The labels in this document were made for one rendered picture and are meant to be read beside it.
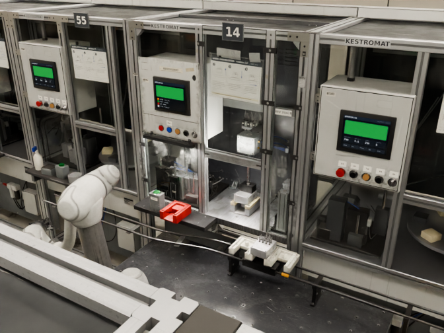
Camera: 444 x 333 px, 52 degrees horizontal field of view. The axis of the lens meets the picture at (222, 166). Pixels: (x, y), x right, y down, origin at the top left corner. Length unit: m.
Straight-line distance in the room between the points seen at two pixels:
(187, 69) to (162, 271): 1.17
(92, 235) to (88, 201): 0.17
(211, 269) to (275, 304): 0.46
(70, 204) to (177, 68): 1.09
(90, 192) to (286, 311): 1.20
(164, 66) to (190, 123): 0.35
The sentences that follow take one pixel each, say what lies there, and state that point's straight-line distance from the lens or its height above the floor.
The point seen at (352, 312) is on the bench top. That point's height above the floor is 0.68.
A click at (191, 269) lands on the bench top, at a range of 2.74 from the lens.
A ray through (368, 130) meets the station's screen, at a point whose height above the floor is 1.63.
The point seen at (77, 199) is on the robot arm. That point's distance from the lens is 1.84.
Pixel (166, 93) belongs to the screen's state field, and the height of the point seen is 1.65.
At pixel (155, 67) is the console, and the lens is 2.68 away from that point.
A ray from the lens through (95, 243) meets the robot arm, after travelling 1.98.
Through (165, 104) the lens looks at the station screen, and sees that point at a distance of 2.66.
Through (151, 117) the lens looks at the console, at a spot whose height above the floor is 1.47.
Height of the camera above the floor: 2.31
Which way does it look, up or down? 24 degrees down
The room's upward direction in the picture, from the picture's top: straight up
